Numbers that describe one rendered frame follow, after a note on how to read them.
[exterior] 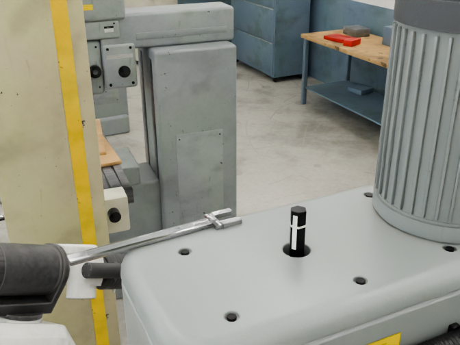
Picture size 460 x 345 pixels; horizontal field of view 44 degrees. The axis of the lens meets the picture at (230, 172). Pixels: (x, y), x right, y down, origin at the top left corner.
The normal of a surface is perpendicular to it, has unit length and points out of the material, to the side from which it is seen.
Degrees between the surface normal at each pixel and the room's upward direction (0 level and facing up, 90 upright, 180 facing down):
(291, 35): 90
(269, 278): 0
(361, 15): 90
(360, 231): 0
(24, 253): 44
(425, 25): 90
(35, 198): 90
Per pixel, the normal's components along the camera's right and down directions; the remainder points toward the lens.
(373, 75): -0.91, 0.18
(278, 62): 0.43, 0.38
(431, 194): -0.56, 0.36
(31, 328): 0.47, -0.81
